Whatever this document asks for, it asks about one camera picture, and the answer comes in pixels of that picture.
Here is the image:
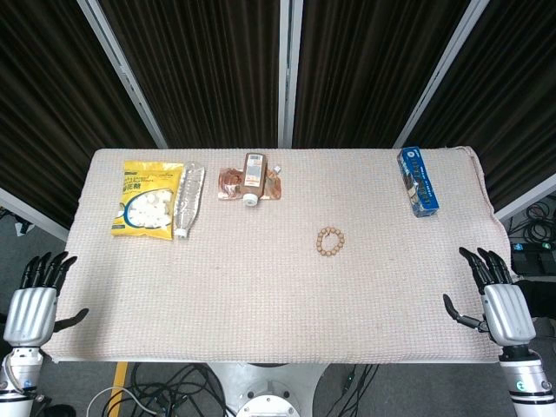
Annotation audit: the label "brown spout pouch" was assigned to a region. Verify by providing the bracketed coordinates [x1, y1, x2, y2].
[217, 163, 284, 202]

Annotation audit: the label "yellow floor tape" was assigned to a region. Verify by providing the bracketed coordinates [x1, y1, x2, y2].
[105, 362, 130, 417]

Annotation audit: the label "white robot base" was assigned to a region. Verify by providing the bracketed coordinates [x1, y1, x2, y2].
[208, 362, 334, 417]

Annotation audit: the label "white cable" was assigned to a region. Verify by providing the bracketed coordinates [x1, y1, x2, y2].
[85, 385, 160, 417]

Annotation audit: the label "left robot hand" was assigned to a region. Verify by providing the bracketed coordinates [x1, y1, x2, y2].
[3, 250, 89, 348]

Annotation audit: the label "wooden bead bracelet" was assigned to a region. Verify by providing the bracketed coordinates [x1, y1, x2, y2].
[315, 227, 348, 258]

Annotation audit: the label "clear plastic bottle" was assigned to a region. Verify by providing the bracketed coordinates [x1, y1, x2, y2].
[173, 160, 207, 241]

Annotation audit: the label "blue carton box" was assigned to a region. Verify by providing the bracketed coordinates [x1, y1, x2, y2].
[396, 145, 440, 219]

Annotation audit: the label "yellow snack bag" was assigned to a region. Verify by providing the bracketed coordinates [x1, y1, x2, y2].
[110, 160, 185, 242]

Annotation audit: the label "black floor cables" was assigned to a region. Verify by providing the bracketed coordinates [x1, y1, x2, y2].
[116, 363, 227, 417]

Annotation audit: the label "beige woven table cloth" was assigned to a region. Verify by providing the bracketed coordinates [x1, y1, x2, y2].
[42, 146, 516, 365]

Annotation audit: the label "brown sauce bottle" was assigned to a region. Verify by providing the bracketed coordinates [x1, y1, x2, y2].
[242, 152, 267, 209]

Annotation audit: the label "grey partition post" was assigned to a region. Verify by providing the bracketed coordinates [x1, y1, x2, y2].
[276, 0, 304, 149]
[76, 0, 169, 149]
[393, 0, 496, 149]

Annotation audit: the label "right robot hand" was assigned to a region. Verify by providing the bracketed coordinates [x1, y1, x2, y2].
[442, 247, 537, 348]

